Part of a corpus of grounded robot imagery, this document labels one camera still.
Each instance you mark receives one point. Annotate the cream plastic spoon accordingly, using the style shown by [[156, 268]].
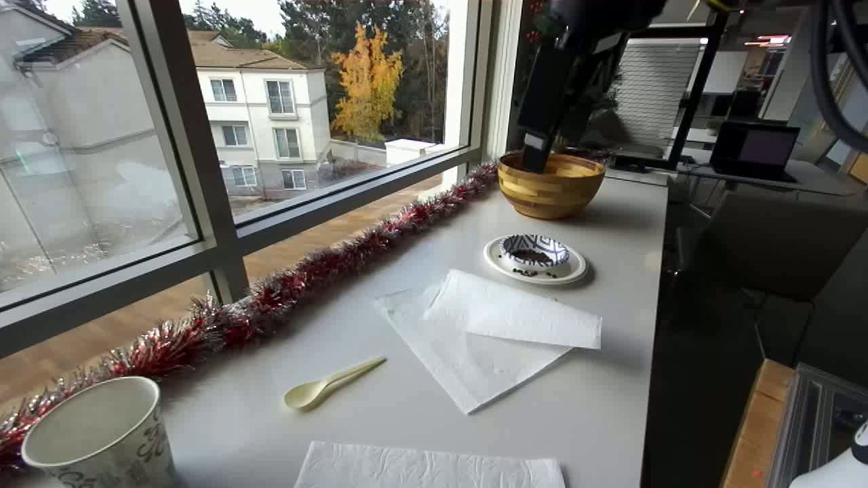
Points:
[[311, 395]]

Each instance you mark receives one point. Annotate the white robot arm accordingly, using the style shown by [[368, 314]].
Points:
[[580, 55]]

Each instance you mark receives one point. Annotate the blue patterned bowl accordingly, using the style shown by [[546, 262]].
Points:
[[532, 254]]

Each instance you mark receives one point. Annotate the patterned paper cup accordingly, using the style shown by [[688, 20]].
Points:
[[104, 437]]

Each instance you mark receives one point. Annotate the white paper plate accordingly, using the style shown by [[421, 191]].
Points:
[[571, 273]]

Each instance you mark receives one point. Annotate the folded white paper napkin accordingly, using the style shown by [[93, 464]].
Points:
[[481, 341]]

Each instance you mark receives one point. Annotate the red silver tinsel garland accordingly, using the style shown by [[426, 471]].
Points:
[[258, 317]]

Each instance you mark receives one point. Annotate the flat white paper napkin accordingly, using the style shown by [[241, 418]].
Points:
[[336, 464]]

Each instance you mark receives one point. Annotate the dark laptop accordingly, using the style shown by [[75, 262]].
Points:
[[756, 151]]

